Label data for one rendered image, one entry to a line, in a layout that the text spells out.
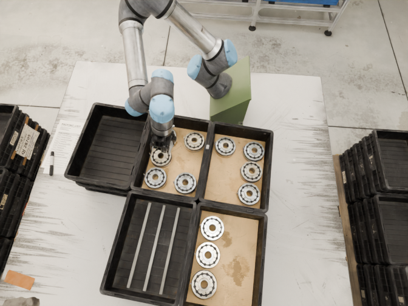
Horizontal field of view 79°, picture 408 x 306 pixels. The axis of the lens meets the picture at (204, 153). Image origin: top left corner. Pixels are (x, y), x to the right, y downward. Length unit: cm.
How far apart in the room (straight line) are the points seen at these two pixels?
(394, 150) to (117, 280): 181
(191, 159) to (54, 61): 215
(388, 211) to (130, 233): 159
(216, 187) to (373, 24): 293
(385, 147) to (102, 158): 177
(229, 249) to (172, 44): 224
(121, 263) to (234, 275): 48
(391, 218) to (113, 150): 174
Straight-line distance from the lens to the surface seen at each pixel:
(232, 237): 117
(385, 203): 204
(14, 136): 203
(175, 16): 111
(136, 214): 120
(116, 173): 128
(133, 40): 105
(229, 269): 116
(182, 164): 123
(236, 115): 139
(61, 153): 158
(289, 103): 165
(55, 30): 338
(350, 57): 318
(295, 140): 153
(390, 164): 202
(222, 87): 137
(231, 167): 123
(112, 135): 137
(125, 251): 120
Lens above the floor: 198
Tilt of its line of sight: 67 degrees down
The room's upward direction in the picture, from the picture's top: 3 degrees clockwise
